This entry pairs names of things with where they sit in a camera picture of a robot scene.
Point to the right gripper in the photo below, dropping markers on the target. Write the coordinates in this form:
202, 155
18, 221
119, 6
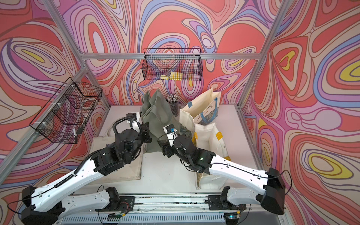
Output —
166, 149

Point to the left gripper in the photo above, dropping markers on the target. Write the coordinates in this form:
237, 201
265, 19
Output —
145, 131

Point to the olive green canvas bag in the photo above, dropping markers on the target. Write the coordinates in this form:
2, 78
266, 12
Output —
156, 111

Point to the cream canvas tote bag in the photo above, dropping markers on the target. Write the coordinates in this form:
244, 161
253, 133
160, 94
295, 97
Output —
123, 151

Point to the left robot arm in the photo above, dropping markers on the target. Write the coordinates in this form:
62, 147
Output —
47, 204

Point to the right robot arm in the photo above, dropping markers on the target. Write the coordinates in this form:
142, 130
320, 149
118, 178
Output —
267, 187

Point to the black cup of sticks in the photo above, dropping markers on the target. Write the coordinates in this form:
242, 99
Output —
173, 101

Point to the yellow sticky notes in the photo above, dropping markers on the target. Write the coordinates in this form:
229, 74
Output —
175, 76

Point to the white yellow-handled bag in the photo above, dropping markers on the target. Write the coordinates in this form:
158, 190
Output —
210, 138

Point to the cream blue-handled tote bag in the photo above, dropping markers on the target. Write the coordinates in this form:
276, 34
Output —
202, 110

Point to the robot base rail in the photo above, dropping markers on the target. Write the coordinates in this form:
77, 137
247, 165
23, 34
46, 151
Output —
179, 209

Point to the black wire basket back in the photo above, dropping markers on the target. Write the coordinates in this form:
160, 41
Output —
155, 66

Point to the black wire basket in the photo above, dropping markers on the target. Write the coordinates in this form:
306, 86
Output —
66, 117
155, 66

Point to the aluminium frame crossbar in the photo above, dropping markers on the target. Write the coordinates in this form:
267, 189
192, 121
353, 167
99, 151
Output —
137, 56

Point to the black wire basket left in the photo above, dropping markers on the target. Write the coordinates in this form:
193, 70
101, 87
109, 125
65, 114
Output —
66, 117

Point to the aluminium frame post left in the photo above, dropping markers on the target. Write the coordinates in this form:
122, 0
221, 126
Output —
66, 34

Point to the aluminium frame post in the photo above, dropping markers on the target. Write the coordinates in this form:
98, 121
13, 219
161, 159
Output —
66, 34
282, 11

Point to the aluminium frame post right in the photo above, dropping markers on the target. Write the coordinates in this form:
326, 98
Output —
282, 11

